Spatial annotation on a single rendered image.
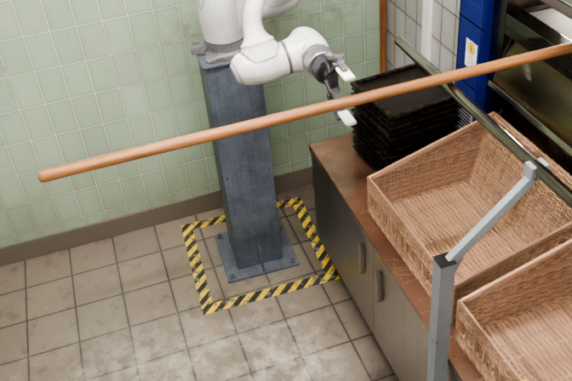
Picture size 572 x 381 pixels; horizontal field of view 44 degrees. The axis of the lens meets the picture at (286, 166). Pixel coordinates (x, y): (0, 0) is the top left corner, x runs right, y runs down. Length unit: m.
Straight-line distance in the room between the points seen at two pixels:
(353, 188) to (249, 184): 0.48
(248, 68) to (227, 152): 0.72
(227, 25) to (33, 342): 1.49
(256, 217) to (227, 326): 0.45
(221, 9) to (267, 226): 0.98
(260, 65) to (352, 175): 0.72
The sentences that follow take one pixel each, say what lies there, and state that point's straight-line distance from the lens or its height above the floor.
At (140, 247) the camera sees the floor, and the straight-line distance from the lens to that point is 3.33.
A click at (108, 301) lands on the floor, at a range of 3.13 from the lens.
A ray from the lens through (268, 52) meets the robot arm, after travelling 2.05.
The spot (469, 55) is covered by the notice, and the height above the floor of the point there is 0.97.
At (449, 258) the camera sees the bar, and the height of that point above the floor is 0.96.
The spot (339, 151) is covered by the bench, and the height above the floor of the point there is 0.58.
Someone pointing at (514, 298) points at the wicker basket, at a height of 0.67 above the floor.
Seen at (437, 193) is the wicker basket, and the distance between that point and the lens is 2.52.
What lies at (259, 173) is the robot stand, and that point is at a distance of 2.80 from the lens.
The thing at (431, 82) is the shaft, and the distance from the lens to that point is 1.93.
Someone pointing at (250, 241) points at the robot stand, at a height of 0.15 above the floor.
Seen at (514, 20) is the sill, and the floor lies 1.17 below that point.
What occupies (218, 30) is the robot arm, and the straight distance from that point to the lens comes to 2.50.
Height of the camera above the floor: 2.15
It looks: 36 degrees down
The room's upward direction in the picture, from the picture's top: 6 degrees counter-clockwise
